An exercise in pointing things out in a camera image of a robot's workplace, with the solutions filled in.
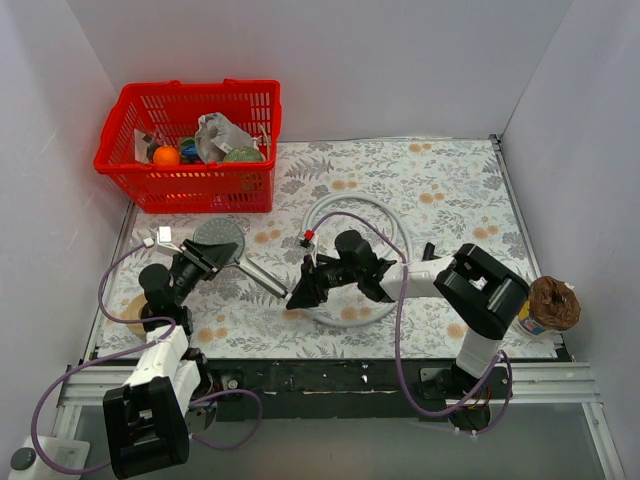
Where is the grey shower head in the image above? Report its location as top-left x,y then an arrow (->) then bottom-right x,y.
192,218 -> 288,299

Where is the grey shower hose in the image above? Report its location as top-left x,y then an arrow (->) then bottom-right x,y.
284,193 -> 415,327

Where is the black pipe fitting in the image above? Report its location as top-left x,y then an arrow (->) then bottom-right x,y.
422,242 -> 439,261

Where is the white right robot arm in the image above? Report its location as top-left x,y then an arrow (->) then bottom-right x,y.
286,230 -> 530,398

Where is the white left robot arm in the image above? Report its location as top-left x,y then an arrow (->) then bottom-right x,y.
103,240 -> 239,479

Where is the floral table mat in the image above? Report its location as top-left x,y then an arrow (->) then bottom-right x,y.
97,139 -> 544,360

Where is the brown tape roll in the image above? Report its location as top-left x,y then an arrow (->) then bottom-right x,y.
121,294 -> 147,340

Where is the green round fruit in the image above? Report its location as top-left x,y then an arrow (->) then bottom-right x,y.
223,146 -> 266,163

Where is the orange fruit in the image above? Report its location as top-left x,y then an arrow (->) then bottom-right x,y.
152,146 -> 181,167

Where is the crumpled grey paper bag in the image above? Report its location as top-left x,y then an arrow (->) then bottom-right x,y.
194,112 -> 254,163

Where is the red plastic basket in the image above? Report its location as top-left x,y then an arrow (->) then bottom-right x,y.
93,79 -> 282,214

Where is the white box device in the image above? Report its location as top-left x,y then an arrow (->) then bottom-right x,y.
9,434 -> 91,479

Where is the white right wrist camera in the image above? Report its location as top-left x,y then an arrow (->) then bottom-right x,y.
299,229 -> 318,264

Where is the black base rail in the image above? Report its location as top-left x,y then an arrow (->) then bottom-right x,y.
149,357 -> 576,424

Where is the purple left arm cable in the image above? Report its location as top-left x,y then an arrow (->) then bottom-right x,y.
30,239 -> 264,475

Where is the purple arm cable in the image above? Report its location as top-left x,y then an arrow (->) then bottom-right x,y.
312,212 -> 514,419
30,239 -> 264,475

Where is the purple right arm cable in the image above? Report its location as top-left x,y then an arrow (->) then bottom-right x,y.
312,212 -> 514,419

